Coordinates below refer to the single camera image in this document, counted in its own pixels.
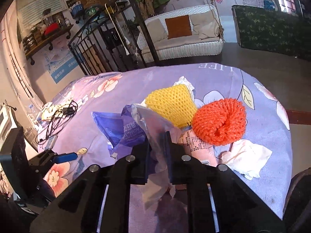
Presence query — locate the orange brown cushion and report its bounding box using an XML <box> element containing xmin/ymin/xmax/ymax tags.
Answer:
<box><xmin>165</xmin><ymin>15</ymin><xmax>192</xmax><ymax>39</ymax></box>

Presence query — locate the yellow foam fruit net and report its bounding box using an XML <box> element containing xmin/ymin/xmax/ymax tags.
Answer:
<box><xmin>145</xmin><ymin>84</ymin><xmax>197</xmax><ymax>128</ymax></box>

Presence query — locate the purple plastic wrapper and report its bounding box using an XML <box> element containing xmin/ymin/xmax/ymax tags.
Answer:
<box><xmin>92</xmin><ymin>104</ymin><xmax>182</xmax><ymax>210</ymax></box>

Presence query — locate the black trash bin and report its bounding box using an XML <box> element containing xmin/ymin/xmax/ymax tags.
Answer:
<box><xmin>283</xmin><ymin>168</ymin><xmax>311</xmax><ymax>233</ymax></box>

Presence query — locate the wooden wall shelf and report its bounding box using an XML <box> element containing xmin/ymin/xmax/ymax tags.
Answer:
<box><xmin>25</xmin><ymin>24</ymin><xmax>73</xmax><ymax>66</ymax></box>

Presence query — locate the pink snack packet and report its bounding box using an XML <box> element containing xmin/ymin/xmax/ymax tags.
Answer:
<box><xmin>178</xmin><ymin>129</ymin><xmax>218</xmax><ymax>167</ymax></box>

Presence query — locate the white wicker swing sofa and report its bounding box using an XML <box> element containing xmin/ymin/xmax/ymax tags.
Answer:
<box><xmin>145</xmin><ymin>4</ymin><xmax>224</xmax><ymax>60</ymax></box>

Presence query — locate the black cable bundle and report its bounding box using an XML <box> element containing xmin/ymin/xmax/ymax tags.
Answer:
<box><xmin>35</xmin><ymin>99</ymin><xmax>79</xmax><ymax>146</ymax></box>

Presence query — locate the purple floral bed sheet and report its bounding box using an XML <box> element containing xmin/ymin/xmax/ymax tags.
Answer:
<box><xmin>30</xmin><ymin>63</ymin><xmax>292</xmax><ymax>232</ymax></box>

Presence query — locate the orange foam fruit net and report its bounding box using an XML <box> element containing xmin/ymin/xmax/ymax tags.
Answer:
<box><xmin>191</xmin><ymin>98</ymin><xmax>246</xmax><ymax>146</ymax></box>

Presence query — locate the green patterned mattress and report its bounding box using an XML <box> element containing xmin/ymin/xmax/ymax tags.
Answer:
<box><xmin>232</xmin><ymin>5</ymin><xmax>310</xmax><ymax>61</ymax></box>

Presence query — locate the white crumpled tissue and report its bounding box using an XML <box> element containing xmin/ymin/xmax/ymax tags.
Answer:
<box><xmin>221</xmin><ymin>139</ymin><xmax>273</xmax><ymax>180</ymax></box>

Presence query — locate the black metal railing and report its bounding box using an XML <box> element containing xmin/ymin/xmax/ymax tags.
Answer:
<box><xmin>68</xmin><ymin>0</ymin><xmax>161</xmax><ymax>75</ymax></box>

